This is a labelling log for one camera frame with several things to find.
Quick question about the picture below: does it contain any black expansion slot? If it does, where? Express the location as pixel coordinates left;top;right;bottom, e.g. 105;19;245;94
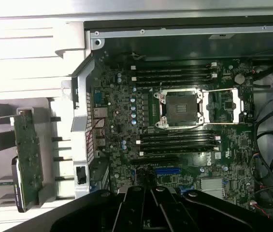
129;156;180;165

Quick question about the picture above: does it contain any blue expansion slot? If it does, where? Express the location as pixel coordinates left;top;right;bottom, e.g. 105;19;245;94
154;167;181;175

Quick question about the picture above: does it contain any silver chipset heatsink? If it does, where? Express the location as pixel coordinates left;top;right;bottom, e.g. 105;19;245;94
200;178;224;199

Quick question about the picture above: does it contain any green Dell motherboard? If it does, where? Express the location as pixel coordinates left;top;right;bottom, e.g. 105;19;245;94
90;44;259;213

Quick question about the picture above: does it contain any grey printed parts rack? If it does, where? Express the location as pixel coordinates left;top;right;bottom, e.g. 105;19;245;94
0;96;57;211

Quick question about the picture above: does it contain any black open PC case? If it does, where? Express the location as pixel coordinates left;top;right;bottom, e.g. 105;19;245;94
60;14;273;232

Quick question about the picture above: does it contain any black CPU socket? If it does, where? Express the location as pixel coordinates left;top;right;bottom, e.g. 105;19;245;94
153;87;206;129

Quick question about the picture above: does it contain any black RAM slot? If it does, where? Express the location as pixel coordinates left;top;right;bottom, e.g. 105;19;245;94
136;69;212;76
140;131;216;140
136;79;212;87
141;142;216;151
130;62;218;71
138;146;220;157
136;135;221;145
131;73;218;82

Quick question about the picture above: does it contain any silver socket cover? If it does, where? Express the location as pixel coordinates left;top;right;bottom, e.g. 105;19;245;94
199;87;245;125

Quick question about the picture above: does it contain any round coin battery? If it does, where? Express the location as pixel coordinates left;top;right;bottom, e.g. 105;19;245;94
234;73;245;85

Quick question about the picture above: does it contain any black power wire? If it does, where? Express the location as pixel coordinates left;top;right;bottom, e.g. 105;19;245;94
253;96;273;191

